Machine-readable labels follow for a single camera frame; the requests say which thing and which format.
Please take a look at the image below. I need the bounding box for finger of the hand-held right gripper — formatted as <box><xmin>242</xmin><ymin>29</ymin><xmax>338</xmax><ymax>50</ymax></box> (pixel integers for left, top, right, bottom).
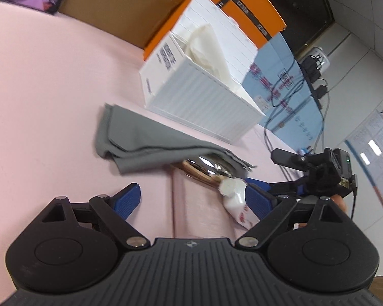
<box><xmin>245</xmin><ymin>178</ymin><xmax>304</xmax><ymax>196</ymax></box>

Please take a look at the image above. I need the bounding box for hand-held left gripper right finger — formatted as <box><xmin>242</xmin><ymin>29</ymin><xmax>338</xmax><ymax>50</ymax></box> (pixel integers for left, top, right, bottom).
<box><xmin>235</xmin><ymin>185</ymin><xmax>352</xmax><ymax>249</ymax></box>

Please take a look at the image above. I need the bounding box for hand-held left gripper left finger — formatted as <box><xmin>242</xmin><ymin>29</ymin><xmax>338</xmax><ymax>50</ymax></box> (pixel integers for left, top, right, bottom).
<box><xmin>41</xmin><ymin>183</ymin><xmax>149</xmax><ymax>250</ymax></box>

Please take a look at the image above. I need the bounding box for white tube bottle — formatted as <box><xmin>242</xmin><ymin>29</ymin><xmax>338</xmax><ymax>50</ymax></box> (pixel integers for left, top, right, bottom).
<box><xmin>218</xmin><ymin>178</ymin><xmax>260</xmax><ymax>230</ymax></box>

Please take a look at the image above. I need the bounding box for pink desktop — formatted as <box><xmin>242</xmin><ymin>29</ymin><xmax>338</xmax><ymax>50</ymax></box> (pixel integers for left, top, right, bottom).
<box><xmin>0</xmin><ymin>0</ymin><xmax>307</xmax><ymax>240</ymax></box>

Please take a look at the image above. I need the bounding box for person's right hand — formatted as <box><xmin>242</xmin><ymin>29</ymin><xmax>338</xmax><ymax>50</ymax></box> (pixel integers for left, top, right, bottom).
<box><xmin>333</xmin><ymin>194</ymin><xmax>349</xmax><ymax>219</ymax></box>

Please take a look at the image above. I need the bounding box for shiny round metal bowl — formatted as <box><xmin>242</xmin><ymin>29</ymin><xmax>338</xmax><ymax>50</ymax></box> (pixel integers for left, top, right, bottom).
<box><xmin>178</xmin><ymin>154</ymin><xmax>245</xmax><ymax>189</ymax></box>

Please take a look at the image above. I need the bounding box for grey cloth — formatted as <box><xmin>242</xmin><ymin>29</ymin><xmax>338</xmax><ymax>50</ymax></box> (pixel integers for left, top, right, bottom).
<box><xmin>95</xmin><ymin>103</ymin><xmax>258</xmax><ymax>175</ymax></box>

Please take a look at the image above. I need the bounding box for light blue printed board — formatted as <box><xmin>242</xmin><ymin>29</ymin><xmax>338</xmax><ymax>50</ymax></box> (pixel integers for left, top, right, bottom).
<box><xmin>243</xmin><ymin>32</ymin><xmax>324</xmax><ymax>152</ymax></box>

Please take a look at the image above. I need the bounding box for white corrugated plastic box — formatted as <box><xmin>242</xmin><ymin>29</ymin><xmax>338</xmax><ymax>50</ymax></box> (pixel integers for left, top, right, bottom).
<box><xmin>138</xmin><ymin>0</ymin><xmax>266</xmax><ymax>144</ymax></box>

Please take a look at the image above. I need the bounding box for white power strip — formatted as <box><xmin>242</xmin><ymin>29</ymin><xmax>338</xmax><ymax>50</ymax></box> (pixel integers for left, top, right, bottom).
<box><xmin>298</xmin><ymin>46</ymin><xmax>331</xmax><ymax>84</ymax></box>

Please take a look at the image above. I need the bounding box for crumpled white tissue paper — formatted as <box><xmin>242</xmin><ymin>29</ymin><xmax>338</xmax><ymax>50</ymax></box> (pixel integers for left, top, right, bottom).
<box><xmin>186</xmin><ymin>24</ymin><xmax>243</xmax><ymax>86</ymax></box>

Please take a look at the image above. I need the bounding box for orange box with black ribbon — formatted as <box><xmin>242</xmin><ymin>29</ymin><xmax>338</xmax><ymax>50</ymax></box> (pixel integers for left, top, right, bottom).
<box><xmin>143</xmin><ymin>0</ymin><xmax>286</xmax><ymax>61</ymax></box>

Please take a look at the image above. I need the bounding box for brown cardboard box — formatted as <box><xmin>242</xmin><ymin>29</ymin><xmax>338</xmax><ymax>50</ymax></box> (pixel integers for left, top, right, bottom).
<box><xmin>58</xmin><ymin>0</ymin><xmax>211</xmax><ymax>49</ymax></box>

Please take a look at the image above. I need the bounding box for grey cable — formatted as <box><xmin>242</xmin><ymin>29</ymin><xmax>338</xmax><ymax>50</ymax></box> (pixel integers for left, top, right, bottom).
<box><xmin>313</xmin><ymin>78</ymin><xmax>332</xmax><ymax>155</ymax></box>

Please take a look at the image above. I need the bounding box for black cable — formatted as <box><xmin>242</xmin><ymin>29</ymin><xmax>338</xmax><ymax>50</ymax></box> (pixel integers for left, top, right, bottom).
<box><xmin>264</xmin><ymin>56</ymin><xmax>327</xmax><ymax>179</ymax></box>

